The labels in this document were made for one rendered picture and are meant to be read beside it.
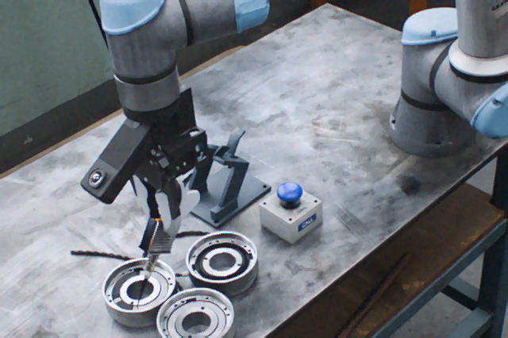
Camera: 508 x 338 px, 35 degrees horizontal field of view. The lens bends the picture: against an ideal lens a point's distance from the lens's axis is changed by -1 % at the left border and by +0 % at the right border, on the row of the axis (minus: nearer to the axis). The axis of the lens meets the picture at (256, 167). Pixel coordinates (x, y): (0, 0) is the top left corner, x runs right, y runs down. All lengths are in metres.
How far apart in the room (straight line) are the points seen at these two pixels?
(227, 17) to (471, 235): 0.86
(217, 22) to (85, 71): 2.05
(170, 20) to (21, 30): 1.89
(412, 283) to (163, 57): 0.78
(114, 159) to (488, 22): 0.54
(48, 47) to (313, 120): 1.52
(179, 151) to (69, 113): 2.00
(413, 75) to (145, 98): 0.55
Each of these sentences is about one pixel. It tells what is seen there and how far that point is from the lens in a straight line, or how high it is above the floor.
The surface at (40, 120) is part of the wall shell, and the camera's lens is 2.95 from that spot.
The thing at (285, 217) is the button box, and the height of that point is 0.84.
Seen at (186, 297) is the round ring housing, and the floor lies 0.83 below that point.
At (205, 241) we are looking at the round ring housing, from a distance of 1.22.
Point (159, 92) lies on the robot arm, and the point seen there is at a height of 1.16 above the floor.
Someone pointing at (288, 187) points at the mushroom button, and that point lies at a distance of 1.24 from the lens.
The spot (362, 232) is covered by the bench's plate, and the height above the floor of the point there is 0.80.
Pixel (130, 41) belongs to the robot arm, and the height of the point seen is 1.23.
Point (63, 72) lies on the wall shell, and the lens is 2.93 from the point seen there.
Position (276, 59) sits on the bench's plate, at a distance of 1.70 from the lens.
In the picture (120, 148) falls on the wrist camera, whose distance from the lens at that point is 1.00.
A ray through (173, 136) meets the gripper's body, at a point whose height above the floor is 1.07.
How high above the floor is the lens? 1.67
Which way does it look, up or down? 38 degrees down
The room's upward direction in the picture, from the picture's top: 6 degrees counter-clockwise
